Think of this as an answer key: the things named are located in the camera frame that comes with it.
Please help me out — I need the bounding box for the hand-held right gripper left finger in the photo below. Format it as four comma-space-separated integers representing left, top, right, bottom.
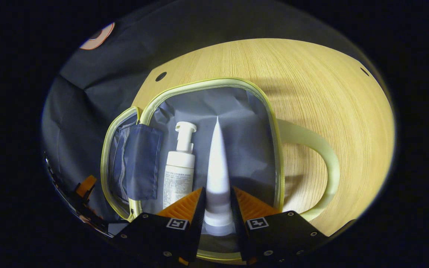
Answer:
114, 187, 206, 265

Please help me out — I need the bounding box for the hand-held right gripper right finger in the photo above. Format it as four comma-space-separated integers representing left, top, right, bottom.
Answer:
231, 187, 328, 265

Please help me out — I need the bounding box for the white squeeze tube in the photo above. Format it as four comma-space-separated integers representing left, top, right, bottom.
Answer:
203, 116, 234, 237

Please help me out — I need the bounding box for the white pump bottle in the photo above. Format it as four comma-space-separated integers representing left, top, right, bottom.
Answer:
162, 121, 197, 209

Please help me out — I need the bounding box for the pale yellow suitcase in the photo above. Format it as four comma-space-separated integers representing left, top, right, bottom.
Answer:
101, 77, 340, 261

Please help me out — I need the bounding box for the black backdrop cloth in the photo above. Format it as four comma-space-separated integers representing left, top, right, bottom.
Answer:
41, 7, 349, 224

